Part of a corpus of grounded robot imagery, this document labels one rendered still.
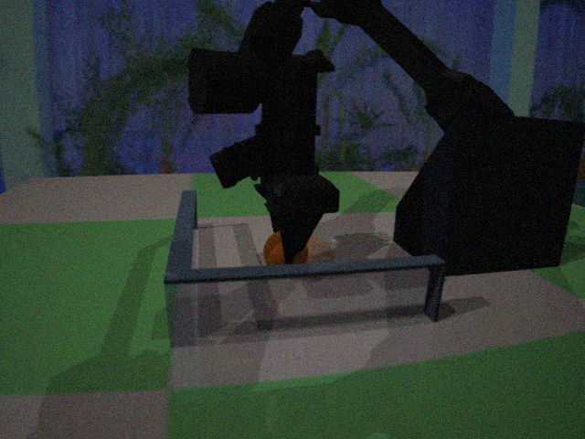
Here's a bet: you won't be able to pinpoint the dark blue-grey l-shaped trim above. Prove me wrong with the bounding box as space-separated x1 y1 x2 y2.
164 189 447 323

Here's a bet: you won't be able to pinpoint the clear low corner walls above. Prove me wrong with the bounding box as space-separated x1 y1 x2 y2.
165 267 442 348

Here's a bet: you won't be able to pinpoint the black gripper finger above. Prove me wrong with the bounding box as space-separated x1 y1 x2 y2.
253 184 280 233
264 203 325 264

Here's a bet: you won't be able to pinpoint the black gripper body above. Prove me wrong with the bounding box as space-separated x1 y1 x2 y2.
250 113 340 214

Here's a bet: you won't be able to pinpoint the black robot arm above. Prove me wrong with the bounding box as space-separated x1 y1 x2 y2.
187 0 515 188

